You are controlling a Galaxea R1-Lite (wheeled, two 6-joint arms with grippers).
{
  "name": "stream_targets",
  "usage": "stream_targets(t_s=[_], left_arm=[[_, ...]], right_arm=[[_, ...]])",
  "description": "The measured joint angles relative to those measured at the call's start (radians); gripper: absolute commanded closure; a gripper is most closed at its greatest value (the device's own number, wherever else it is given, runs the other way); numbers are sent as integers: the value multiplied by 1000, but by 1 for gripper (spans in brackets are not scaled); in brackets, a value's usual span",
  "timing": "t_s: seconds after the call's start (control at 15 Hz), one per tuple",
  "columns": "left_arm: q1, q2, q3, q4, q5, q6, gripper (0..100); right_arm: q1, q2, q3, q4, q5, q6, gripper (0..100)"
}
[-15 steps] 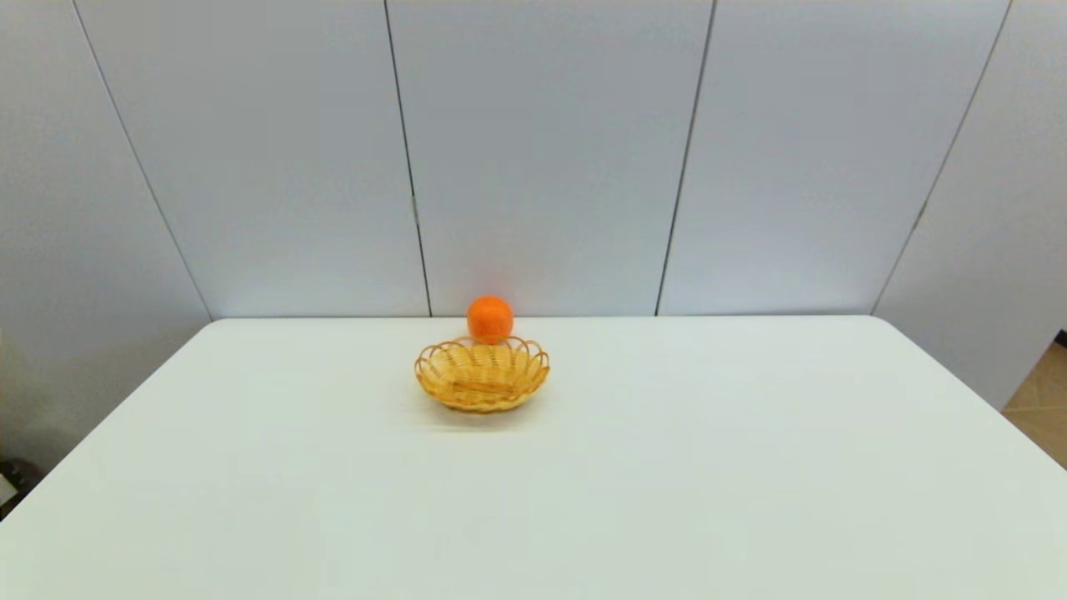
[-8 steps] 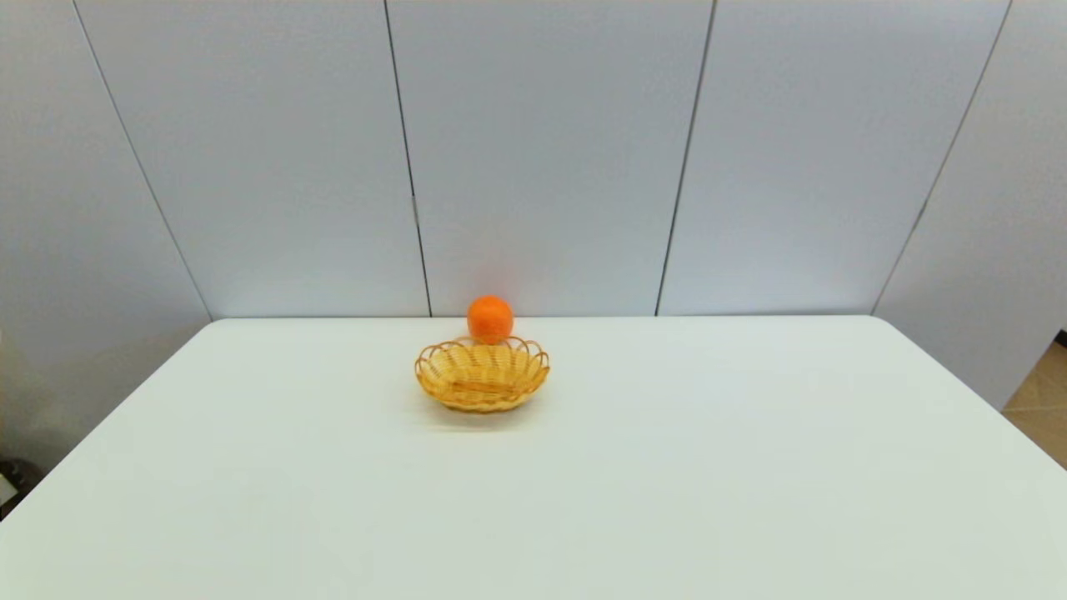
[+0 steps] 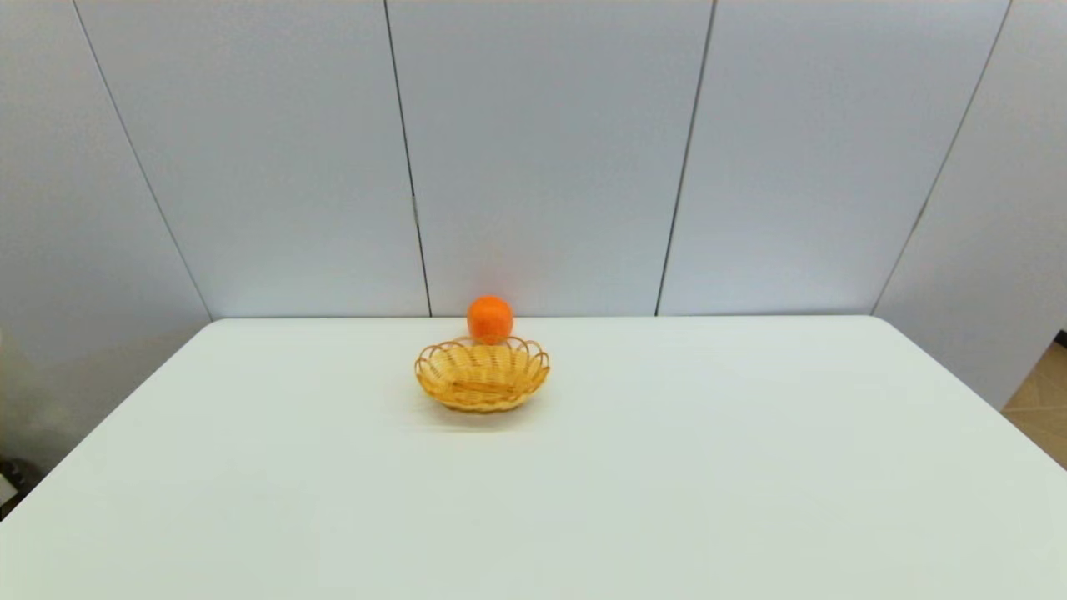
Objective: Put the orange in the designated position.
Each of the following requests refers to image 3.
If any white grey box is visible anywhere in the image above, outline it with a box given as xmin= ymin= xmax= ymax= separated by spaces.
xmin=0 ymin=463 xmax=23 ymax=519

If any orange fruit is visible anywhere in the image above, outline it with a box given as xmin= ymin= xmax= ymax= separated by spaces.
xmin=466 ymin=294 xmax=515 ymax=346

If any yellow wicker basket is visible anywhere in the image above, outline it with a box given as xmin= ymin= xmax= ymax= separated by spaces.
xmin=414 ymin=335 xmax=551 ymax=414

